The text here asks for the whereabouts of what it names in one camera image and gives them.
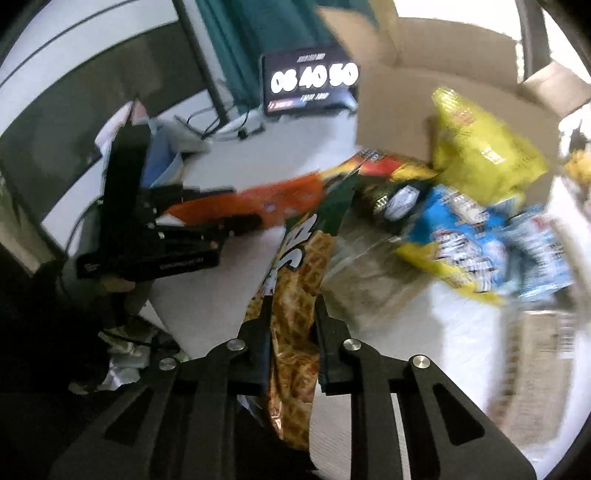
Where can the green waffle snack bag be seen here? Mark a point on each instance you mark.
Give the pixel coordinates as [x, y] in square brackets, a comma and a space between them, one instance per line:
[292, 286]

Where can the yellow black snack bag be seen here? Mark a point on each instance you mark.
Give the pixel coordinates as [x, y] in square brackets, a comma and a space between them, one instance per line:
[373, 163]

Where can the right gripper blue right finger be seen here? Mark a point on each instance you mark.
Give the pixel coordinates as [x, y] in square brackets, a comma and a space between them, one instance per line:
[340, 370]

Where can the orange chip bag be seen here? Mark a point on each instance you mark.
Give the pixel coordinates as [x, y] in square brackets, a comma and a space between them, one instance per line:
[273, 203]

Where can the clear cracker pack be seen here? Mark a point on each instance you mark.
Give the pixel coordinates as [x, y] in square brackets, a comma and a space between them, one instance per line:
[368, 284]
[530, 402]

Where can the tablet showing clock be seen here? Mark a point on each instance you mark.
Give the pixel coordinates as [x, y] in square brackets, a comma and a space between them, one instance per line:
[308, 81]

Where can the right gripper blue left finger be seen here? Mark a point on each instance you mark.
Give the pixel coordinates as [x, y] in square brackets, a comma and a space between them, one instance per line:
[253, 363]

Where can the blue yellow snack bag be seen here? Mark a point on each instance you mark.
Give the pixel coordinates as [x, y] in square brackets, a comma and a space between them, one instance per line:
[460, 242]

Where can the brown cardboard box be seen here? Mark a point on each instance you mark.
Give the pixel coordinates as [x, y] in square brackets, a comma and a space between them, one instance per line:
[406, 62]

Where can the black gold snack pouch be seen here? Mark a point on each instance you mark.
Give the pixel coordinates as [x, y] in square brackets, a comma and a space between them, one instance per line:
[389, 204]

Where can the yellow-green chip bag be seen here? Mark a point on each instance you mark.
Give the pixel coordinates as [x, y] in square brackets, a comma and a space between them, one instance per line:
[481, 156]

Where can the light blue jerky packet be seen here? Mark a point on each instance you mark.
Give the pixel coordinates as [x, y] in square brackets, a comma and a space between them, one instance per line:
[542, 264]

